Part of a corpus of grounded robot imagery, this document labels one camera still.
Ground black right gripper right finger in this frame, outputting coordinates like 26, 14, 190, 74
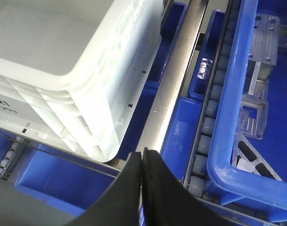
142, 150, 231, 226

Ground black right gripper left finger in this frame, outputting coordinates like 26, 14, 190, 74
68, 152, 142, 226

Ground white plastic Totelife tote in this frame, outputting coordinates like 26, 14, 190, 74
0, 0, 164, 162

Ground blue bin with parts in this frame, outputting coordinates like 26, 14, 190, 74
204, 0, 287, 210

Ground steel shelf front rail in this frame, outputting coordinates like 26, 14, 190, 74
136, 0, 208, 153

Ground clear acrylic bracket parts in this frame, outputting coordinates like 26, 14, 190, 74
232, 14, 287, 182

